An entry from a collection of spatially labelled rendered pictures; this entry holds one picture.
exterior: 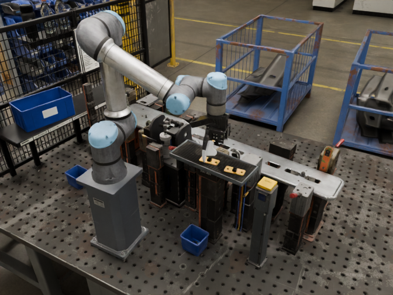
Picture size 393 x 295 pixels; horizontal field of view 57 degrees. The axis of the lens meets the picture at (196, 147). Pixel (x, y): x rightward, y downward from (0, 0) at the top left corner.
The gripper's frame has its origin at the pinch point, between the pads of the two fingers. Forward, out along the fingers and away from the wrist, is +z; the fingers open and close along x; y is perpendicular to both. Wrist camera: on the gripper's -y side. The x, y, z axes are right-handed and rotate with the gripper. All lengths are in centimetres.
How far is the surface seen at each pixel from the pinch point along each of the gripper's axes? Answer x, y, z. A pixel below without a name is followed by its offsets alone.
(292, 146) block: 48, 26, 17
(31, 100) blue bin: 13, -120, 7
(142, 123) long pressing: 38, -60, 20
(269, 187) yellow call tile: -5.5, 28.1, 4.2
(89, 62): 61, -115, -1
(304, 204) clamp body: 7.2, 41.3, 18.5
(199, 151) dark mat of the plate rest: 4.7, -7.4, 4.2
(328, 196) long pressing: 19, 49, 20
